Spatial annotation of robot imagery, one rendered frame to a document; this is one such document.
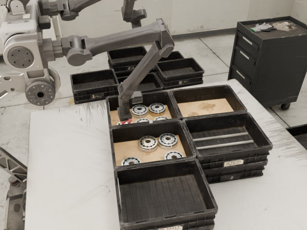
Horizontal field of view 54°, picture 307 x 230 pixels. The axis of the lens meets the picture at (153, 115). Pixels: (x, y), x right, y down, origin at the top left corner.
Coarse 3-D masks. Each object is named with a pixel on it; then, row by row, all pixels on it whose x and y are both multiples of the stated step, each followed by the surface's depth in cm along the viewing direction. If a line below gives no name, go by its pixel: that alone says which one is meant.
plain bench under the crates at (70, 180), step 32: (32, 128) 196; (64, 128) 196; (96, 128) 196; (32, 160) 173; (64, 160) 173; (96, 160) 173; (288, 160) 173; (32, 192) 155; (64, 192) 155; (96, 192) 155; (224, 192) 155; (256, 192) 155; (288, 192) 155; (32, 224) 141; (64, 224) 141; (96, 224) 141; (224, 224) 141; (256, 224) 141; (288, 224) 141
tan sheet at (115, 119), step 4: (148, 108) 192; (112, 112) 188; (116, 112) 188; (148, 112) 188; (168, 112) 188; (112, 116) 185; (116, 116) 185; (132, 116) 185; (148, 116) 185; (152, 116) 185; (156, 116) 185; (168, 116) 185; (112, 120) 182; (116, 120) 182; (132, 120) 182; (136, 120) 182; (112, 124) 179; (116, 124) 179
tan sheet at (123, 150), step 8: (176, 136) 170; (120, 144) 165; (128, 144) 165; (136, 144) 165; (120, 152) 160; (128, 152) 160; (136, 152) 160; (144, 152) 160; (152, 152) 160; (160, 152) 160; (184, 152) 160; (120, 160) 156; (144, 160) 156; (152, 160) 156
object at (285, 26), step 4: (272, 24) 296; (276, 24) 292; (280, 24) 291; (284, 24) 290; (288, 24) 290; (292, 24) 293; (280, 28) 286; (284, 28) 285; (288, 28) 285; (292, 28) 286; (296, 28) 288
